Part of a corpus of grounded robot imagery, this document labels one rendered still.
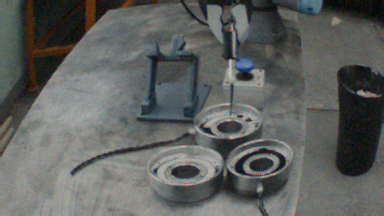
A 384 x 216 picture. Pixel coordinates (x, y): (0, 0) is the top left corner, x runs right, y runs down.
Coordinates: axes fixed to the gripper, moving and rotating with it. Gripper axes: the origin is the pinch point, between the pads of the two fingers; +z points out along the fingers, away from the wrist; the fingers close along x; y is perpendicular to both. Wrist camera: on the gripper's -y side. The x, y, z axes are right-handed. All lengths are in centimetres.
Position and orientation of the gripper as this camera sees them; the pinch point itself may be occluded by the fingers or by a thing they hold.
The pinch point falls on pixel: (231, 39)
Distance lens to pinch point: 99.6
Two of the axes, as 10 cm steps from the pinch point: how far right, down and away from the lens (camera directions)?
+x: -9.7, -0.4, 2.2
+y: 2.2, -4.7, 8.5
